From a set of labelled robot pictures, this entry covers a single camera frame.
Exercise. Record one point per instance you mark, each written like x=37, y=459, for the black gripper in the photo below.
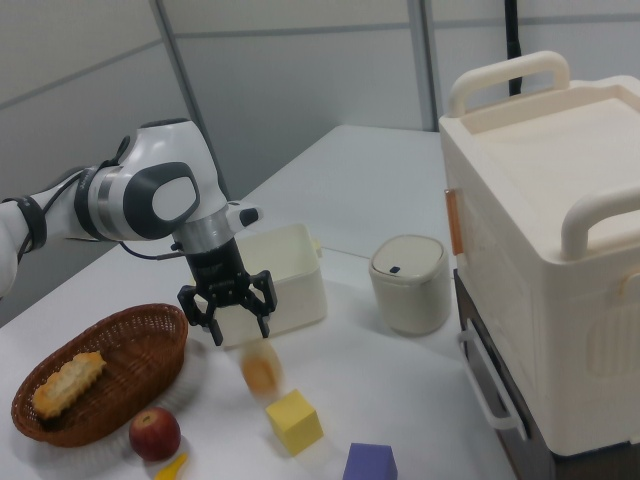
x=220, y=275

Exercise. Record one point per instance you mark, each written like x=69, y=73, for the small orange-topped bread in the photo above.
x=259, y=372

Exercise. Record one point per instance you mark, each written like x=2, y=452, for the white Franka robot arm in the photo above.
x=165, y=150

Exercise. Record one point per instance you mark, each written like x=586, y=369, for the long crusty bread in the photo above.
x=67, y=382

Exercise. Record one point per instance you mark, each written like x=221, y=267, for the white square plastic container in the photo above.
x=300, y=290

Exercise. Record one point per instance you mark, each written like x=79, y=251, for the brown wicker basket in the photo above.
x=150, y=330

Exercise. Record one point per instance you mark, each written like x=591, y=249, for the yellow cube block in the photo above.
x=295, y=422

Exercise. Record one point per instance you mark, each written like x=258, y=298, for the red apple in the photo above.
x=155, y=432

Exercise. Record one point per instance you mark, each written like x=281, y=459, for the yellow toy banana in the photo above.
x=172, y=467

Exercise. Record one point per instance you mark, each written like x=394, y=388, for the small white lidded bin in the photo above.
x=410, y=295

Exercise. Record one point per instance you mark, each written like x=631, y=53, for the purple block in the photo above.
x=370, y=462

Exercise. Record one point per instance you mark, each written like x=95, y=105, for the orange box latch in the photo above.
x=454, y=222

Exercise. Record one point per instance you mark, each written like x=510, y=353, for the large cream storage box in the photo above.
x=540, y=240

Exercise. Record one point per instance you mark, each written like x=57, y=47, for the black pole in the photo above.
x=513, y=45

